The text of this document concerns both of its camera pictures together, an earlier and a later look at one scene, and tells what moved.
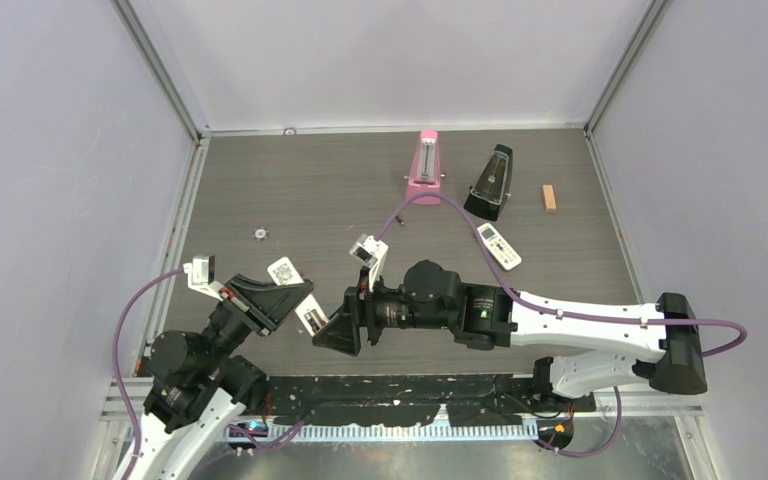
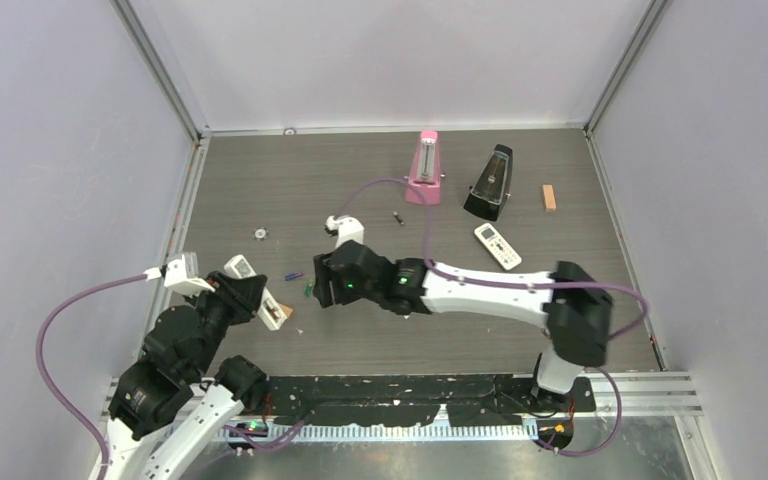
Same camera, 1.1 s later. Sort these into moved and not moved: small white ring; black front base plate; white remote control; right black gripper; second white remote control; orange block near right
Moved: right black gripper; white remote control
Not moved: second white remote control; small white ring; black front base plate; orange block near right
